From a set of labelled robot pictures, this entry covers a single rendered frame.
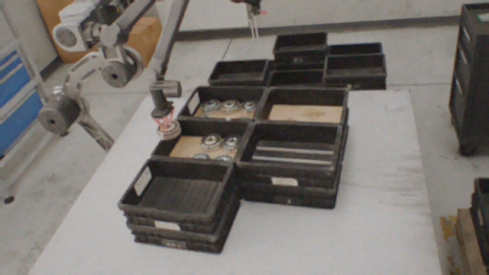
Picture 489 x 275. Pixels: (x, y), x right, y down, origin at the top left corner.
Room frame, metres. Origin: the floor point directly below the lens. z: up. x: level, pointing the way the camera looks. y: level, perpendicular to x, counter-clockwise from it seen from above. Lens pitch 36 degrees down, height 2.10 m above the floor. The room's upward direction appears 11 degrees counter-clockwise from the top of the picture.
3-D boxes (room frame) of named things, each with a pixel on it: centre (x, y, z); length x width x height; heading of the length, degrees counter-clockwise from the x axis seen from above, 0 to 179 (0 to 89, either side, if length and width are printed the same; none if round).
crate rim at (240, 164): (1.49, -0.20, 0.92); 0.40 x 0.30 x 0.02; 67
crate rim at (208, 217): (1.37, 0.28, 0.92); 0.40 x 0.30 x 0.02; 67
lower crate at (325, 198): (1.49, -0.20, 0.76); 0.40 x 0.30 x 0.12; 67
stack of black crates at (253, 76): (2.86, -0.09, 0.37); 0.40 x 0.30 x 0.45; 72
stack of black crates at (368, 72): (2.61, -0.85, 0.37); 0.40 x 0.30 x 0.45; 72
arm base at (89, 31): (1.80, 0.50, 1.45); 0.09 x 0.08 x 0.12; 162
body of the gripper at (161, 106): (1.62, 0.29, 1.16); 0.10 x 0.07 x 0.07; 156
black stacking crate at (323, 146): (1.49, -0.20, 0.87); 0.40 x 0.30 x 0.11; 67
